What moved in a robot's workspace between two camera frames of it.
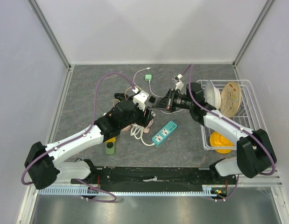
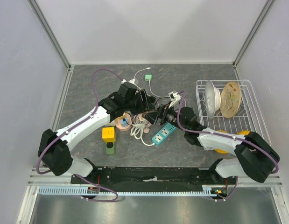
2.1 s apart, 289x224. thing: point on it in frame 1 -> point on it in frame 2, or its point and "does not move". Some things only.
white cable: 137,131 does not move
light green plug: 148,77 does not move
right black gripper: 167,102 -> 163,110
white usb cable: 148,68 does not move
